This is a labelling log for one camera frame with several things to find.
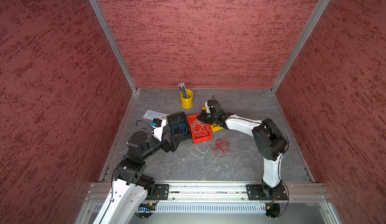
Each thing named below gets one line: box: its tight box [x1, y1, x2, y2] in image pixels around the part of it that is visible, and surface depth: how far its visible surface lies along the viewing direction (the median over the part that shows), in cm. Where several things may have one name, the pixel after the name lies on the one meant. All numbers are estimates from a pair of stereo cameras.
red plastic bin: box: [187, 113, 213, 145], surface depth 94 cm
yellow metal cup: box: [179, 88, 194, 109], surface depth 106 cm
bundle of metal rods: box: [177, 81, 189, 99], surface depth 105 cm
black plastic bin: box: [166, 111, 192, 141], surface depth 97 cm
